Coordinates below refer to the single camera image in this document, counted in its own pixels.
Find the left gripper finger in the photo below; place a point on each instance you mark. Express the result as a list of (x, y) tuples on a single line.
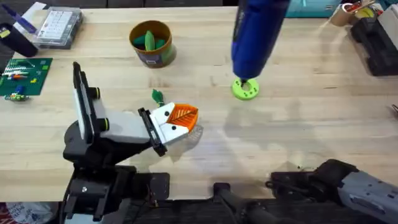
[(174, 133), (178, 115)]

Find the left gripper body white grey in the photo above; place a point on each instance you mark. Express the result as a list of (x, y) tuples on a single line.
[(124, 126)]

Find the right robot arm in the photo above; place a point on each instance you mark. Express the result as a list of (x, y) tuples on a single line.
[(357, 189)]

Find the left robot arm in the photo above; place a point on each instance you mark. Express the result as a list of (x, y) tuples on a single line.
[(93, 189)]

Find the green leafy vegetable toy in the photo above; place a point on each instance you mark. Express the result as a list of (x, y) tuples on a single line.
[(158, 97)]

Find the blue electric screwdriver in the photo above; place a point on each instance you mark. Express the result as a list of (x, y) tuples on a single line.
[(256, 37)]

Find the black upright wrist plate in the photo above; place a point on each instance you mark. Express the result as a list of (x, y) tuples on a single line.
[(81, 102)]

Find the brown tub with green toys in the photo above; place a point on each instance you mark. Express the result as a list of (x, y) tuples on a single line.
[(154, 46)]

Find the green disc with holes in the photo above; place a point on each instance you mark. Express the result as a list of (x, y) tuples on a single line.
[(248, 91)]

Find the green board with toy blocks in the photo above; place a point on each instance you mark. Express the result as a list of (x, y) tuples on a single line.
[(28, 76)]

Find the clear plastic parts box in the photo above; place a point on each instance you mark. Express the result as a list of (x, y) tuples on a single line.
[(59, 28)]

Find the white red plastic bag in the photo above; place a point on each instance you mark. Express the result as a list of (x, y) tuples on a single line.
[(28, 213)]

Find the black cylinder with yellow label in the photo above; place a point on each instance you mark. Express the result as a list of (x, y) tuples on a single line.
[(17, 40)]

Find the white flat box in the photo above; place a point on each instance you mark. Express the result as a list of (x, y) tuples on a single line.
[(35, 9)]

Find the blue pen tool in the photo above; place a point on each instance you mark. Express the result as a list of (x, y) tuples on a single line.
[(21, 20)]

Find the teal box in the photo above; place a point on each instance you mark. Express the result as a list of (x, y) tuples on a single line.
[(311, 7)]

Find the brown tape roll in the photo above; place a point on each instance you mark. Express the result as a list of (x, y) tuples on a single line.
[(342, 15)]

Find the black box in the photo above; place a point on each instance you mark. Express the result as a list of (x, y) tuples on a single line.
[(376, 49)]

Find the heap of red yellow tools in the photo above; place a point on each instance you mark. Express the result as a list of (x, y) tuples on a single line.
[(365, 9)]

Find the white grey box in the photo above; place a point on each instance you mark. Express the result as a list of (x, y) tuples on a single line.
[(390, 25)]

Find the black rail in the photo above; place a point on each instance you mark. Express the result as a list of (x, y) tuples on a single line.
[(192, 213)]

